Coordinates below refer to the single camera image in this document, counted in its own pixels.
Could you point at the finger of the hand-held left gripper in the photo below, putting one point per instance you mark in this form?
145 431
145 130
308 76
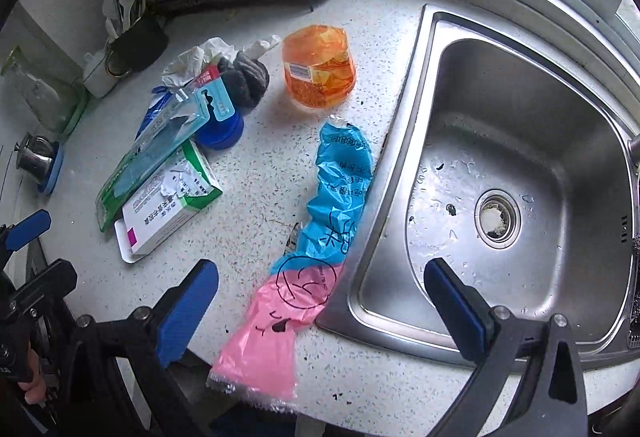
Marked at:
30 226
50 276

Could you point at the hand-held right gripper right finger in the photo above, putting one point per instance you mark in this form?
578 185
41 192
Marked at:
460 312

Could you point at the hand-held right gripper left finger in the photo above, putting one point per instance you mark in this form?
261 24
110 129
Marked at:
187 312

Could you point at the blue round cap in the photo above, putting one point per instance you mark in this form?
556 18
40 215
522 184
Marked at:
222 133

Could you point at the person's left hand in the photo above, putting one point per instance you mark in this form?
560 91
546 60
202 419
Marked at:
31 384

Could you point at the blue saucer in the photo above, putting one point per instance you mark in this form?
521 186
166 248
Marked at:
55 172

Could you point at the steel teapot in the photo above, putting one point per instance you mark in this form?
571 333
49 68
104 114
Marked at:
32 159

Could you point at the white box with magenta label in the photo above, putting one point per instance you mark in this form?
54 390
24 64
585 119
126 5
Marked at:
150 237

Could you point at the sink drain strainer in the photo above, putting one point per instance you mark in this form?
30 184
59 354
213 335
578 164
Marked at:
497 219

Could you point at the green saucer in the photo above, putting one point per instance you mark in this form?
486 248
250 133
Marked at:
80 109

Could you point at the green blister pack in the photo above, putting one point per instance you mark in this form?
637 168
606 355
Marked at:
140 157

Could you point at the green and white medicine box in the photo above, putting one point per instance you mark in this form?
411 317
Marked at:
195 182

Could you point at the clear glass bottle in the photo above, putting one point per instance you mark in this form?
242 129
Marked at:
40 92

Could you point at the white condiment jar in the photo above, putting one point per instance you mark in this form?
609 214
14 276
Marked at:
100 77

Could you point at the blue and pink plastic bag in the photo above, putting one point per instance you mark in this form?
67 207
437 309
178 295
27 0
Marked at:
340 177

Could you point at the steel wool scrubber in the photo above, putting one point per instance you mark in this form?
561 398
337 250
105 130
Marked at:
635 248

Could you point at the stainless steel sink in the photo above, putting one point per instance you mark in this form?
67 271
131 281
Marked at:
500 117

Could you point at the dark green utensil mug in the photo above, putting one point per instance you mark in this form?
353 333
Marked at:
142 44

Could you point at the white spoon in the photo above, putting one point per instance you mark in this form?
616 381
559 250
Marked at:
111 9

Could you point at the grey cloth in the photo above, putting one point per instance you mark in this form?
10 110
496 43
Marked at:
245 79

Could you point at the orange snack bag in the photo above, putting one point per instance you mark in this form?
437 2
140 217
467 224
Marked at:
320 67

